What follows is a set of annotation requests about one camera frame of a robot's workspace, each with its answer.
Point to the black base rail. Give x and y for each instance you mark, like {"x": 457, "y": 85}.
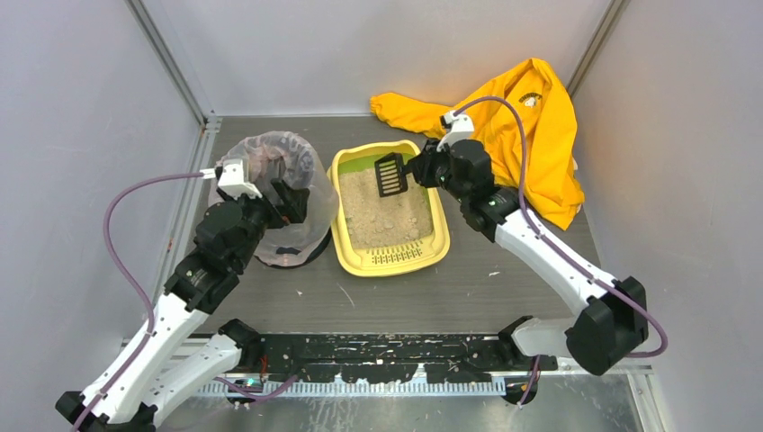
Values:
{"x": 388, "y": 365}

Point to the yellow sweatshirt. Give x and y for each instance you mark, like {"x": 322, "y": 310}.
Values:
{"x": 526, "y": 121}

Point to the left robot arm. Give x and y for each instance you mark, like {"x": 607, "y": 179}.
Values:
{"x": 138, "y": 391}

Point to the cat litter sand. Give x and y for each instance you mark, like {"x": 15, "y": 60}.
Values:
{"x": 377, "y": 222}

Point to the black litter scoop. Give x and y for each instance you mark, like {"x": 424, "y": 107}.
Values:
{"x": 391, "y": 175}

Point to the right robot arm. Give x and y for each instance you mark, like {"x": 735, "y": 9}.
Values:
{"x": 607, "y": 321}

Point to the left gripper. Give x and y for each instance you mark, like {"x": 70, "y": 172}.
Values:
{"x": 286, "y": 199}

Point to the yellow green litter box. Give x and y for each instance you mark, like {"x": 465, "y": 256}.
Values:
{"x": 393, "y": 260}

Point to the bin with pink bag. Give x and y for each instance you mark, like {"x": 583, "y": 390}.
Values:
{"x": 286, "y": 156}

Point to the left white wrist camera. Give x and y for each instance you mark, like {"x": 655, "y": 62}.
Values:
{"x": 232, "y": 179}

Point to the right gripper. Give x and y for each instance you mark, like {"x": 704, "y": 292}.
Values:
{"x": 426, "y": 168}

